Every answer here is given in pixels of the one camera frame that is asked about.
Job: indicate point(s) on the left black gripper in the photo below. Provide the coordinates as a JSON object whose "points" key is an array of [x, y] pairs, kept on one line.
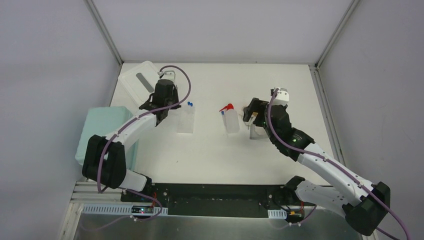
{"points": [[145, 105]]}

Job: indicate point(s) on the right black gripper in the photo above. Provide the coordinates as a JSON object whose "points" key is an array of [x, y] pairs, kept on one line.
{"points": [[251, 110]]}

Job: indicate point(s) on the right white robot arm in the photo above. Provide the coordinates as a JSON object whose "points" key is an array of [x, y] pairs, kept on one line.
{"points": [[362, 203]]}

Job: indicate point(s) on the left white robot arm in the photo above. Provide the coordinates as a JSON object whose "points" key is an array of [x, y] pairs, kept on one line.
{"points": [[105, 157]]}

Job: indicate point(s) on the red cap wash bottle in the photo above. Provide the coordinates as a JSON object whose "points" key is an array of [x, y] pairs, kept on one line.
{"points": [[232, 120]]}

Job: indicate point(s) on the clear test tube rack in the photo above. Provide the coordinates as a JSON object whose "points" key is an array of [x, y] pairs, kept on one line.
{"points": [[186, 121]]}

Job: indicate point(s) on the teal storage bin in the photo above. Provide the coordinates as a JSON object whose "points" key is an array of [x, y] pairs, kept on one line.
{"points": [[100, 121]]}

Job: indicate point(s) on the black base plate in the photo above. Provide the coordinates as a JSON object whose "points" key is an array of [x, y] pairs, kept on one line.
{"points": [[222, 200]]}

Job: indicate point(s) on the white slotted cable duct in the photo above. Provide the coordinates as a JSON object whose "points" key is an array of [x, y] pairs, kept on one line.
{"points": [[124, 209]]}

